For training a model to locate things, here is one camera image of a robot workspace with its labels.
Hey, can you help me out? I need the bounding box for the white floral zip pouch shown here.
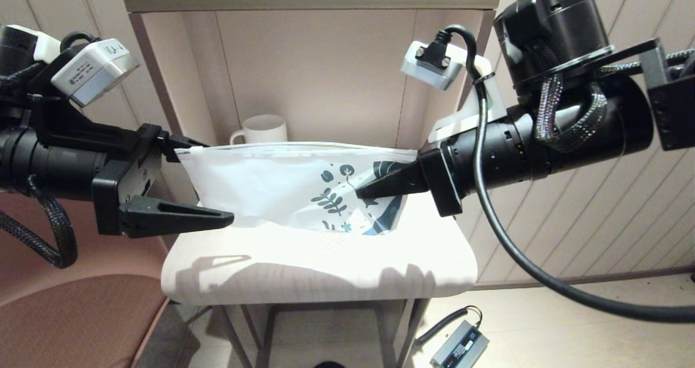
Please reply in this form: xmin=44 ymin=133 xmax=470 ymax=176
xmin=175 ymin=142 xmax=420 ymax=236

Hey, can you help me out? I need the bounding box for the white ribbed ceramic mug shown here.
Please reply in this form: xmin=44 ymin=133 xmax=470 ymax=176
xmin=230 ymin=114 xmax=288 ymax=146

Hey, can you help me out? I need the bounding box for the black braided left arm sleeve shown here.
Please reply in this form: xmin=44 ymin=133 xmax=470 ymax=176
xmin=0 ymin=175 xmax=78 ymax=269

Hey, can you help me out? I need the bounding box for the black braided arm sleeve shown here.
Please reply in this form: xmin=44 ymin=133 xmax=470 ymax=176
xmin=535 ymin=75 xmax=609 ymax=153
xmin=0 ymin=175 xmax=78 ymax=269

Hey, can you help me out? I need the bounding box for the black braided right arm sleeve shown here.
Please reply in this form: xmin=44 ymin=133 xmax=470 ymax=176
xmin=535 ymin=75 xmax=609 ymax=153

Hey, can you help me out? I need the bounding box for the pink upholstered chair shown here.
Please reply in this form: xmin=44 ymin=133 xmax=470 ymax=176
xmin=0 ymin=186 xmax=170 ymax=368

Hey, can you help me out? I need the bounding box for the grey power adapter box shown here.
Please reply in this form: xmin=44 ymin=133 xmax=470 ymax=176
xmin=430 ymin=320 xmax=489 ymax=368

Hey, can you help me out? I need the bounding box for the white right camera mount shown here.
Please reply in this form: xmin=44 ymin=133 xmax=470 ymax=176
xmin=428 ymin=53 xmax=508 ymax=143

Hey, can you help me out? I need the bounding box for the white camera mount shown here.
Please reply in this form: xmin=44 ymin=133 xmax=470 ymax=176
xmin=8 ymin=25 xmax=62 ymax=63
xmin=428 ymin=53 xmax=508 ymax=143

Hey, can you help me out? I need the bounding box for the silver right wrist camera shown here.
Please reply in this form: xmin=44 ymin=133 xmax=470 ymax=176
xmin=401 ymin=41 xmax=467 ymax=92

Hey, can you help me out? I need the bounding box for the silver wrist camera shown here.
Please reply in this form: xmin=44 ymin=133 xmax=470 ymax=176
xmin=401 ymin=41 xmax=467 ymax=92
xmin=50 ymin=38 xmax=140 ymax=108

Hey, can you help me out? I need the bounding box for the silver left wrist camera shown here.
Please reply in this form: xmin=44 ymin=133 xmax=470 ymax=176
xmin=50 ymin=38 xmax=140 ymax=108

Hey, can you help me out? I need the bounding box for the black right camera cable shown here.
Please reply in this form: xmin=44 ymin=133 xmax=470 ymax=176
xmin=434 ymin=24 xmax=695 ymax=323

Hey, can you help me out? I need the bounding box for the black camera cable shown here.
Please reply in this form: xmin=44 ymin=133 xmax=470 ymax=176
xmin=434 ymin=24 xmax=695 ymax=323
xmin=60 ymin=30 xmax=102 ymax=54

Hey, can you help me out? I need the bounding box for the black left camera cable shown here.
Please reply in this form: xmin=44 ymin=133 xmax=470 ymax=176
xmin=60 ymin=30 xmax=102 ymax=54

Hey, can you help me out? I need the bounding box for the black corrugated floor cable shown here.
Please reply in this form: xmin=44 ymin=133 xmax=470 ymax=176
xmin=415 ymin=306 xmax=483 ymax=348

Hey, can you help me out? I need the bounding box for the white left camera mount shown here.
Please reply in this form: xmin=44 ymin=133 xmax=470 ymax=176
xmin=8 ymin=25 xmax=62 ymax=63

